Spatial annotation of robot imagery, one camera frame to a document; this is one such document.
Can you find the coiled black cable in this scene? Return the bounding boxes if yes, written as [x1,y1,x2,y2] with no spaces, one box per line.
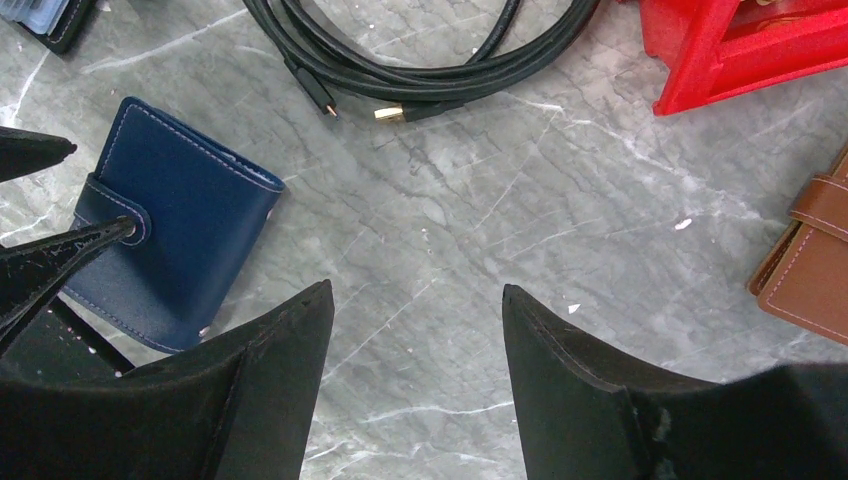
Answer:
[241,0,601,125]

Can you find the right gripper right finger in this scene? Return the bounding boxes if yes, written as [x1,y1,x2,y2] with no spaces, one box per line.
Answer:
[502,284,847,479]

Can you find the red plastic bin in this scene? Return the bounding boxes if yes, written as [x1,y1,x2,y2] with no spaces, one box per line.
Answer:
[639,0,847,116]

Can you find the blue card holder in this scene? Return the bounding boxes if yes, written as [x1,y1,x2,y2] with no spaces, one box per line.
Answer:
[64,97,285,354]

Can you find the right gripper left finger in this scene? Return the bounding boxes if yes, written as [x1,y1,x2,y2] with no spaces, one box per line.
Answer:
[1,280,335,479]

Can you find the brown leather card holder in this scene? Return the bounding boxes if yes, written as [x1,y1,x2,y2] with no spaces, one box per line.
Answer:
[747,150,847,344]

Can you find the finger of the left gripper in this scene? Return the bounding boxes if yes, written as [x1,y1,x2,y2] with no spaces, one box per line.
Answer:
[1,127,77,182]
[1,216,135,352]

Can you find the open black card holder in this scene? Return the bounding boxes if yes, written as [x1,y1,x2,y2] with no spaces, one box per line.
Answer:
[1,0,96,55]

